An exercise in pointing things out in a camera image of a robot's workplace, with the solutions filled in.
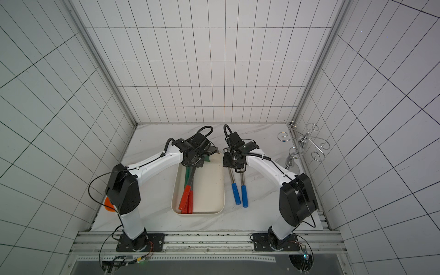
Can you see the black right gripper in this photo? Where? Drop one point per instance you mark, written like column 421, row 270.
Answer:
column 235, row 163

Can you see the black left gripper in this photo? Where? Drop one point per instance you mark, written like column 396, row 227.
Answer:
column 199, row 164

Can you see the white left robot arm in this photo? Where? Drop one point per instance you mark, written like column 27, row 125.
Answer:
column 123, row 188

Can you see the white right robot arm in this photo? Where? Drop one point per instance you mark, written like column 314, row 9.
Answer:
column 297, row 199

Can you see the cream plastic storage tray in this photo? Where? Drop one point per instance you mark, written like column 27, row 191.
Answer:
column 209, row 187

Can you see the chrome wire cup rack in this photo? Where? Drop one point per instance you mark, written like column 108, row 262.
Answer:
column 302, row 142

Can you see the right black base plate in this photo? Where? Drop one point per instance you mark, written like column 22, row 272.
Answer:
column 265, row 242

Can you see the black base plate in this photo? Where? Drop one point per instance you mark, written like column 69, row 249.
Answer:
column 265, row 242
column 153, row 242

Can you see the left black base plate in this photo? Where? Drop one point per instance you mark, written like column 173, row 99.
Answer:
column 153, row 242

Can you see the aluminium mounting rail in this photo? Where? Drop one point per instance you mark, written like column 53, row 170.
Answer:
column 202, row 245

